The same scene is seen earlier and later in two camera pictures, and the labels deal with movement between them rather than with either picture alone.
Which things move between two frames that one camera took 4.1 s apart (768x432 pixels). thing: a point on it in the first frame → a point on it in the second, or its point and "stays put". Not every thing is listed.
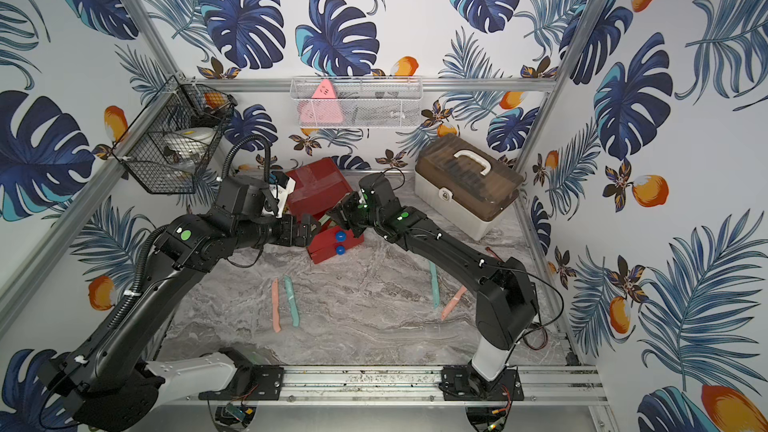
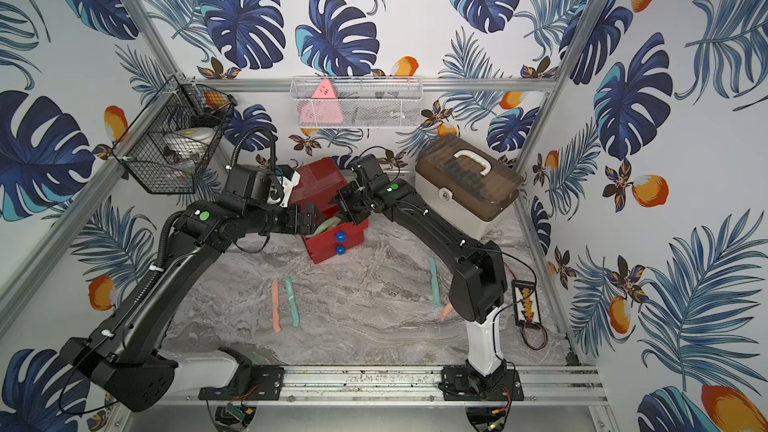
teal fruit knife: (436, 285) stays put
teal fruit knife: (293, 304) stays put
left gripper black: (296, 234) → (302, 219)
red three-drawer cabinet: (317, 188) stays put
